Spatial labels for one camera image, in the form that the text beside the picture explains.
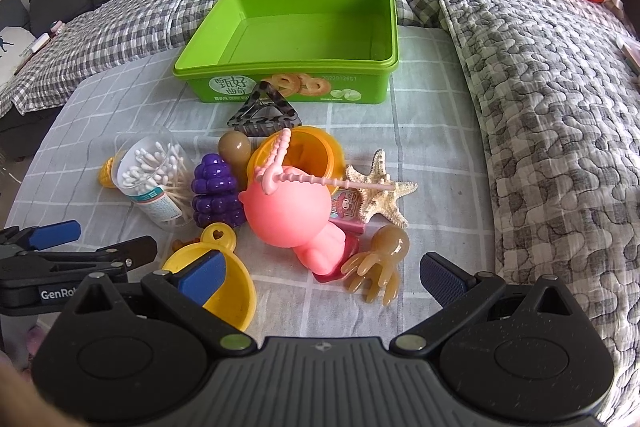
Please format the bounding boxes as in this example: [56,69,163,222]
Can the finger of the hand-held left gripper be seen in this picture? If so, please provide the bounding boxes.
[0,235,158,281]
[0,220,82,254]

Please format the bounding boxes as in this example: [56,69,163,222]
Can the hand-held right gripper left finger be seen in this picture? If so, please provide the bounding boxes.
[57,251,258,353]

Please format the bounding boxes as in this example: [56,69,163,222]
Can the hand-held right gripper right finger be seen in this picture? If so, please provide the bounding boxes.
[390,252,588,354]

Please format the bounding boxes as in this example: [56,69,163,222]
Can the yellow plastic scoop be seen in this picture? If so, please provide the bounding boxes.
[161,227,257,333]

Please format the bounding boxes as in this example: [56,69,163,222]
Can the clear cotton swab container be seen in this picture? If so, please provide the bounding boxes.
[111,138,197,226]

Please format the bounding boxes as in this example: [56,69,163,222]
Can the purple toy grapes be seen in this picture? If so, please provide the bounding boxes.
[191,153,247,229]

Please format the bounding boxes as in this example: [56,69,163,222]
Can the beige starfish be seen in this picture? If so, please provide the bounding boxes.
[344,149,418,229]

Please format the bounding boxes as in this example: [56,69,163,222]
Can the pink rubber toy figure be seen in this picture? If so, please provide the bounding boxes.
[238,179,358,280]

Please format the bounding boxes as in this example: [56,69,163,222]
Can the pink printed card box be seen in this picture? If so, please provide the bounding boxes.
[327,187,366,233]

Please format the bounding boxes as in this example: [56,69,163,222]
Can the pink beaded toy wand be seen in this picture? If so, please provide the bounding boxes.
[252,128,393,196]

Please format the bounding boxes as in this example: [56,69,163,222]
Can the orange plastic cup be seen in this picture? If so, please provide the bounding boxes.
[246,126,347,202]

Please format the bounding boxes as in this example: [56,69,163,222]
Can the green plastic box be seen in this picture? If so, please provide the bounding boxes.
[173,0,400,105]

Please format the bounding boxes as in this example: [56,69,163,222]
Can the yellow toy corn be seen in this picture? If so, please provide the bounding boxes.
[97,152,126,190]

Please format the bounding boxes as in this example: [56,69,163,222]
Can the light grey grid sheet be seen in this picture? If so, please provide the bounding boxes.
[0,24,501,353]

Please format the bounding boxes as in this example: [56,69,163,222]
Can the red plastic toy piece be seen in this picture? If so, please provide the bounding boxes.
[312,232,363,284]

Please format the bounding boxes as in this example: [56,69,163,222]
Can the brown egg-shaped toy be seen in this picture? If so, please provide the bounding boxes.
[217,131,252,188]

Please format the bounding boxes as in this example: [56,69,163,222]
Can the leopard print hair claw clip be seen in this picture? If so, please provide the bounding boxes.
[226,80,302,138]

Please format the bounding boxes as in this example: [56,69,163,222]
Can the grey patterned quilt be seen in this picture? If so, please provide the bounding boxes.
[437,0,640,358]

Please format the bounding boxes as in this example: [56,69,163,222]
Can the white bag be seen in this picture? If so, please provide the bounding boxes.
[0,24,38,88]

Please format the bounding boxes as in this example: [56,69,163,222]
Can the grey checked blanket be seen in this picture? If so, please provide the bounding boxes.
[0,0,616,118]

